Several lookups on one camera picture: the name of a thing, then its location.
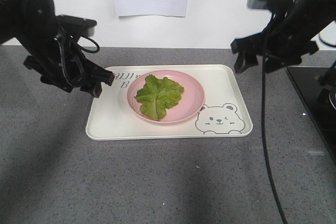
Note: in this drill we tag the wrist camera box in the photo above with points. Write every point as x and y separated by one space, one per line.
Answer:
77 26
271 5

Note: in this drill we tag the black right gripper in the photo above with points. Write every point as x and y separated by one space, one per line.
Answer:
281 49

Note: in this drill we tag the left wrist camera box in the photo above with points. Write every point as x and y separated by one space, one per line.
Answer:
77 26

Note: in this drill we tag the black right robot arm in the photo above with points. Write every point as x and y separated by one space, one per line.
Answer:
305 18

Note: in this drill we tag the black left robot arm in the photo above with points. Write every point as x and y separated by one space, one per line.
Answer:
52 41

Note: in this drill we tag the cream bear serving tray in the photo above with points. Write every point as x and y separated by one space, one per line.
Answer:
223 114

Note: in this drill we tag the black gas stove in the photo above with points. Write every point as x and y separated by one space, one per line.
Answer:
313 85

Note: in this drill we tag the green lettuce leaf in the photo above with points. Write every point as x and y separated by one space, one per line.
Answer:
157 96

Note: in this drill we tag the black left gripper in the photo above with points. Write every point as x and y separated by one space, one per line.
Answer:
95 75

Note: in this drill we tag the pink round plate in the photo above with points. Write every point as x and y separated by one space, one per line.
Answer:
191 102

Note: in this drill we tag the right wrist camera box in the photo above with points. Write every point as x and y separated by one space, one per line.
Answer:
271 5

